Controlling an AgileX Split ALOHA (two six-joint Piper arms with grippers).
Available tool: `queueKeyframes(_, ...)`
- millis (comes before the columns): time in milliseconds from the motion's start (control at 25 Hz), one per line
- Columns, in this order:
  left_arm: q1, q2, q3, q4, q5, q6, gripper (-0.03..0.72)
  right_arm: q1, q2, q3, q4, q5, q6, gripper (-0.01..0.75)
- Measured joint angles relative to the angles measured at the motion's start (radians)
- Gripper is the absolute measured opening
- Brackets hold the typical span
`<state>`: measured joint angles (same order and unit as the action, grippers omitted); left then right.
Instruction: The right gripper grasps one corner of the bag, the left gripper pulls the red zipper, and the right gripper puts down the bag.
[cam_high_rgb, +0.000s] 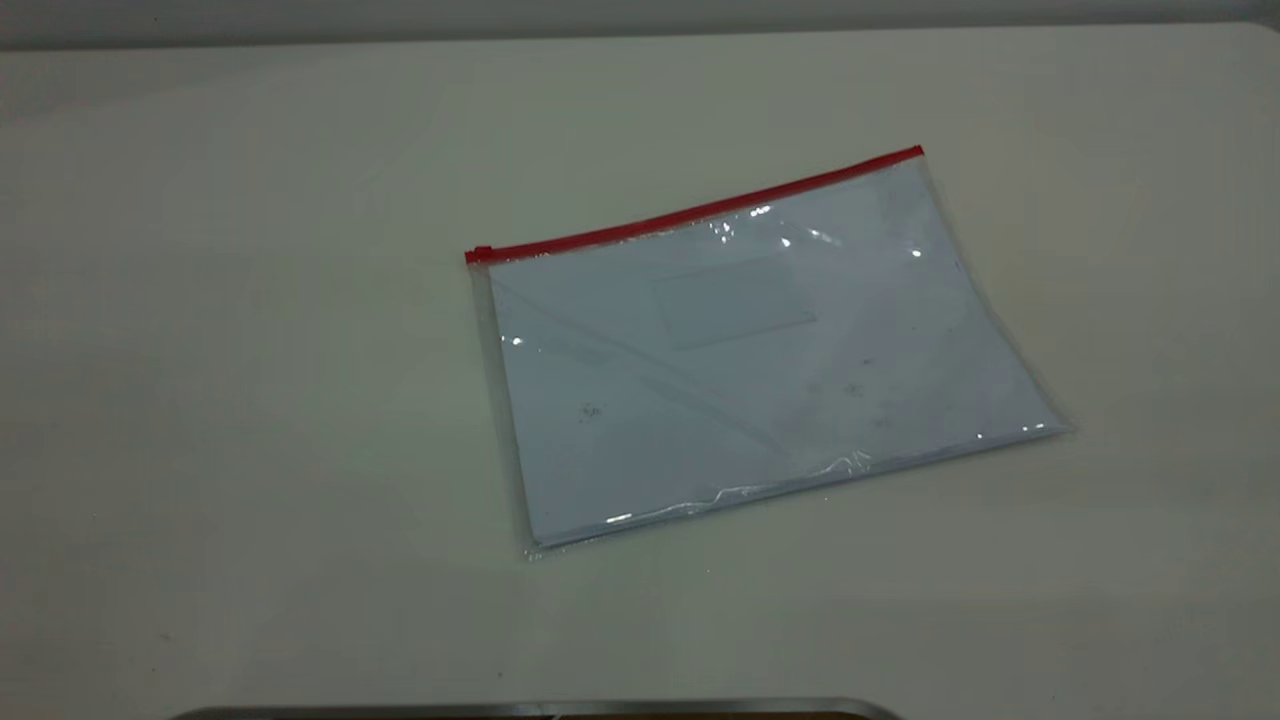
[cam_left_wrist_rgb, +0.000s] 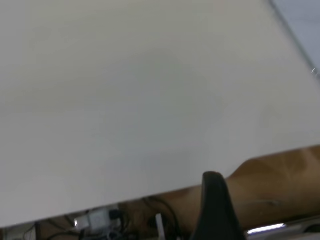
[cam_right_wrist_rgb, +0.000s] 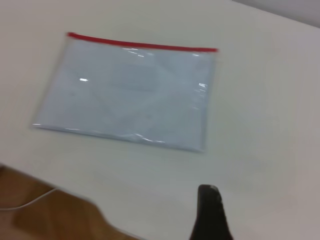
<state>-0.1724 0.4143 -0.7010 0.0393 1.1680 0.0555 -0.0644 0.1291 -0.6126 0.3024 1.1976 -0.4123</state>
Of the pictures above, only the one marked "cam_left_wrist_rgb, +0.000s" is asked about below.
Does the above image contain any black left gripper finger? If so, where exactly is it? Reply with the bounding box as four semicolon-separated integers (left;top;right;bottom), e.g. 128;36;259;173
190;170;247;240

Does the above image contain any clear plastic zipper bag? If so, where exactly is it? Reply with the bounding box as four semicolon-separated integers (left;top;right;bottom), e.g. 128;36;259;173
267;0;320;81

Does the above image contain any silver metal bar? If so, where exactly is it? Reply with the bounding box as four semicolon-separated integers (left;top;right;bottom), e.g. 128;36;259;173
246;223;288;236

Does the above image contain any white power adapter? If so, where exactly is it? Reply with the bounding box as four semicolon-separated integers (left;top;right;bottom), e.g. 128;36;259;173
73;209;112;230

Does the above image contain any black floor cable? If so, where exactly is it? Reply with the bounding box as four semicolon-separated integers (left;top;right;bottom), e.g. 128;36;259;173
141;196;182;240

